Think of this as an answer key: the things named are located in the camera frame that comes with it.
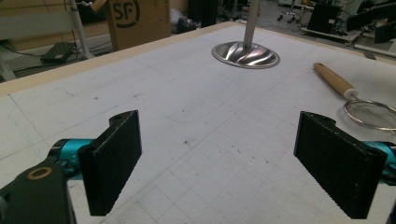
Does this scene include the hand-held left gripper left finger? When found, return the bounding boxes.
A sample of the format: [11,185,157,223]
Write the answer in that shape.
[49,109,143,217]

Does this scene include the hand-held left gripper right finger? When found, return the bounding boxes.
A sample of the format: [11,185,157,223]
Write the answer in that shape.
[293,110,396,220]

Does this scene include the wooden-handled wire mesh strainer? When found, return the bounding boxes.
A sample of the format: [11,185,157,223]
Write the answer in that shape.
[313,62,396,135]

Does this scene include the black power adapter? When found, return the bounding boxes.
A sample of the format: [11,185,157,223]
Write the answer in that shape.
[40,41,78,65]

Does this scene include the brown cardboard box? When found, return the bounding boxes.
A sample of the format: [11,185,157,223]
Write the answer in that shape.
[105,0,173,52]

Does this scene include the black equipment case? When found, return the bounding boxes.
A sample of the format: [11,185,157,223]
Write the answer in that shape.
[306,3,342,35]

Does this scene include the white metal frame leg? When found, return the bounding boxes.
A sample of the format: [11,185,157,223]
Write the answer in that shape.
[67,0,95,60]

